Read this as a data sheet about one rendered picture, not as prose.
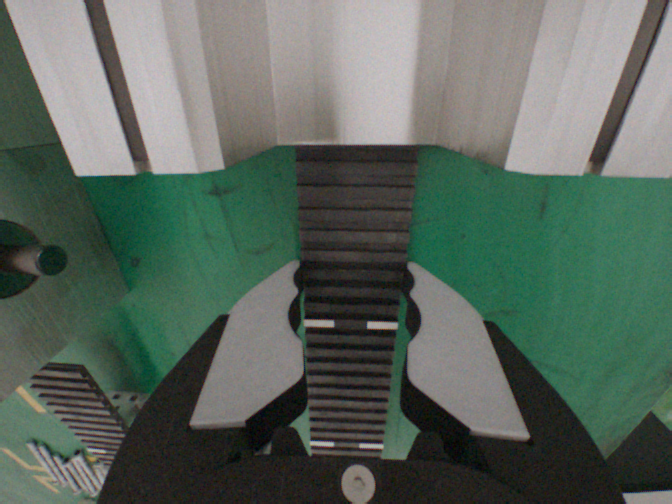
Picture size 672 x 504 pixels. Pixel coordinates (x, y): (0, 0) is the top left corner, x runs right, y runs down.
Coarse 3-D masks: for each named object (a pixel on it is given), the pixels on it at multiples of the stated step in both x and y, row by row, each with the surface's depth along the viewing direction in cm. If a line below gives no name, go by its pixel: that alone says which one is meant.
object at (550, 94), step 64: (64, 0) 3; (128, 0) 3; (192, 0) 3; (256, 0) 5; (320, 0) 6; (384, 0) 6; (448, 0) 6; (512, 0) 4; (576, 0) 3; (640, 0) 3; (64, 64) 3; (128, 64) 3; (192, 64) 3; (256, 64) 6; (320, 64) 7; (384, 64) 6; (448, 64) 6; (512, 64) 4; (576, 64) 3; (640, 64) 3; (64, 128) 4; (128, 128) 4; (192, 128) 4; (256, 128) 6; (320, 128) 7; (384, 128) 7; (448, 128) 6; (512, 128) 4; (576, 128) 3; (640, 128) 3
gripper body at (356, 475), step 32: (288, 448) 5; (416, 448) 5; (224, 480) 4; (256, 480) 5; (288, 480) 4; (320, 480) 5; (352, 480) 5; (384, 480) 4; (416, 480) 4; (448, 480) 4; (480, 480) 4
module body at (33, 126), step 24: (0, 0) 9; (0, 24) 9; (0, 48) 9; (0, 72) 9; (24, 72) 10; (0, 96) 9; (24, 96) 10; (0, 120) 9; (24, 120) 10; (48, 120) 11; (0, 144) 9; (24, 144) 10
